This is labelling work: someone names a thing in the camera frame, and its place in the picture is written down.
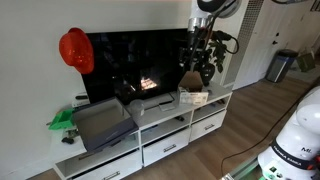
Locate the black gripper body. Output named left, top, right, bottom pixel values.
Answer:
left=179, top=30, right=203, bottom=71

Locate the white cardboard snack box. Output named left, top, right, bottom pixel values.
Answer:
left=177, top=71, right=209, bottom=105

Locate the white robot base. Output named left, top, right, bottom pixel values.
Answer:
left=258, top=86, right=320, bottom=180

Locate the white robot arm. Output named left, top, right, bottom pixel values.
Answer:
left=179, top=0, right=241, bottom=72

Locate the white tv stand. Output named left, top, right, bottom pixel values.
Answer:
left=51, top=83, right=232, bottom=180

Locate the grey open cardboard box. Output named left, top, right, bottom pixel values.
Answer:
left=73, top=97, right=138, bottom=152

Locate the potted green plant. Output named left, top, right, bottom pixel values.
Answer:
left=194, top=30, right=239, bottom=86

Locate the black flat screen tv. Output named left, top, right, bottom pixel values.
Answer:
left=82, top=29, right=187, bottom=105

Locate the translucent plastic cup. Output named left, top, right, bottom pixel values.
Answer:
left=129, top=99, right=144, bottom=119

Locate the grey trash bin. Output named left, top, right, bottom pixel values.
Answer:
left=265, top=49, right=298, bottom=83

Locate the green plastic bin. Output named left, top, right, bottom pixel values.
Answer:
left=48, top=109, right=74, bottom=130

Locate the small black toy car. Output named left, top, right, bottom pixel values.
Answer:
left=61, top=137, right=74, bottom=144

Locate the black power cable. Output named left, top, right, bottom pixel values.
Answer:
left=220, top=76, right=320, bottom=176

